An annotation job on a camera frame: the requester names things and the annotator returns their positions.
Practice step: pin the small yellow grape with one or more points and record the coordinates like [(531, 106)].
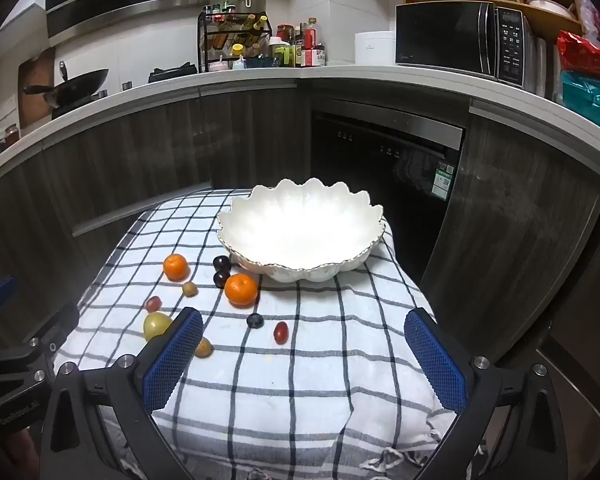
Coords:
[(189, 288)]

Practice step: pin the red plastic bag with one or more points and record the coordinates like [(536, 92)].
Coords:
[(582, 55)]

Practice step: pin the black and white checked cloth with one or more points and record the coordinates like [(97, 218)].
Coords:
[(290, 385)]

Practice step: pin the brown wooden board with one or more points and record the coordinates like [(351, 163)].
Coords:
[(32, 105)]

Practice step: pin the cluster of condiment bottles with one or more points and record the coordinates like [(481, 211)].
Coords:
[(305, 45)]

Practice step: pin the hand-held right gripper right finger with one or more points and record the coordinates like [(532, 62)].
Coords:
[(435, 365)]

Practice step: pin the teal plastic bag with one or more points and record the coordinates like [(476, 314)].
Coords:
[(592, 100)]

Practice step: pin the small orange tangerine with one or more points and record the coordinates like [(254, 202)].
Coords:
[(175, 266)]

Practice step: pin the dark purple plum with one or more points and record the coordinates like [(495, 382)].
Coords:
[(222, 279), (221, 263), (254, 320)]

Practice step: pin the white boards beside microwave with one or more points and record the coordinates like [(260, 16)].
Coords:
[(544, 67)]

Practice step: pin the white rice cooker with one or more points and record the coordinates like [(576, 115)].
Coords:
[(375, 48)]

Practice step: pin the black microwave oven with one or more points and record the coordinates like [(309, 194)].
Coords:
[(445, 37)]

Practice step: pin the large orange tangerine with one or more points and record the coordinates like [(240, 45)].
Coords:
[(240, 290)]

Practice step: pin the dark wood kitchen cabinets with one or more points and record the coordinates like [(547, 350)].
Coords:
[(145, 145)]

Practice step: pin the white scalloped ceramic bowl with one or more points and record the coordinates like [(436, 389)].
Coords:
[(300, 230)]

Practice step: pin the black built-in dishwasher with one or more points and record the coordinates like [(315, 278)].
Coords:
[(370, 170)]

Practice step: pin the black wok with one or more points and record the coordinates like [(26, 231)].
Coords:
[(80, 81)]

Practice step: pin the small red grape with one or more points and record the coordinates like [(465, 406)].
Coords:
[(280, 332)]

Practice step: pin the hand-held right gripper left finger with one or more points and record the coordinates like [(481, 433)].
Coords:
[(172, 360)]

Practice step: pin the small brown longan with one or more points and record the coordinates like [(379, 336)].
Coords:
[(204, 348)]

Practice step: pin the red cherry tomato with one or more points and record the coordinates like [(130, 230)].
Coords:
[(153, 303)]

